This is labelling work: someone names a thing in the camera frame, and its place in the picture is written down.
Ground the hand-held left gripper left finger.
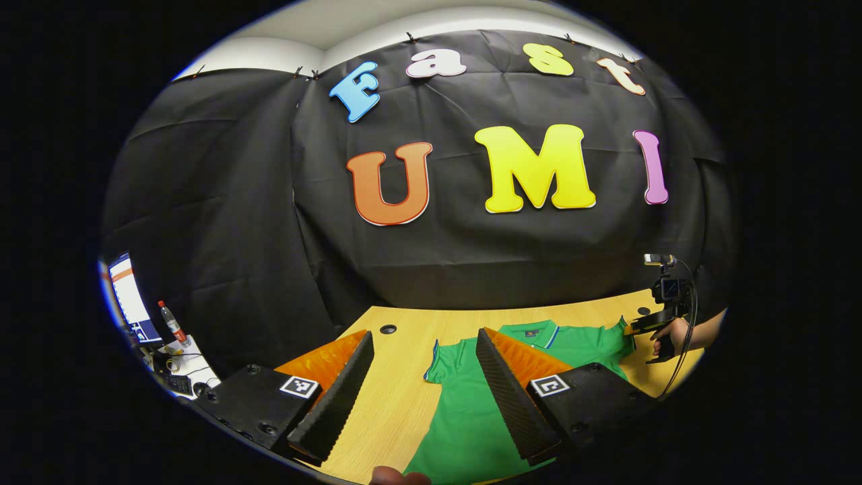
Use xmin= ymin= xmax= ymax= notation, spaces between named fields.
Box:
xmin=199 ymin=329 xmax=375 ymax=467

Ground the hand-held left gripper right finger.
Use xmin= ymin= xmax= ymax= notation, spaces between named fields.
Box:
xmin=475 ymin=327 xmax=659 ymax=467

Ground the green T-shirt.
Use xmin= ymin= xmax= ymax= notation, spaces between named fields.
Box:
xmin=403 ymin=319 xmax=637 ymax=485

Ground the white side desk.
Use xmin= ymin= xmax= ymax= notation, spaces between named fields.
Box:
xmin=138 ymin=333 xmax=222 ymax=403

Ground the plastic bottle red label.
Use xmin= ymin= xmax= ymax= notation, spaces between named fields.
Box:
xmin=157 ymin=300 xmax=193 ymax=348

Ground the black backdrop cloth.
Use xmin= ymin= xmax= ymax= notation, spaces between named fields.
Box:
xmin=100 ymin=28 xmax=738 ymax=378

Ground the computer monitor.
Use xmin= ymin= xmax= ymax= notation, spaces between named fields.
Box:
xmin=104 ymin=251 xmax=164 ymax=346

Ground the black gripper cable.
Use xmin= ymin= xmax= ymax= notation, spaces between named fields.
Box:
xmin=657 ymin=258 xmax=701 ymax=399

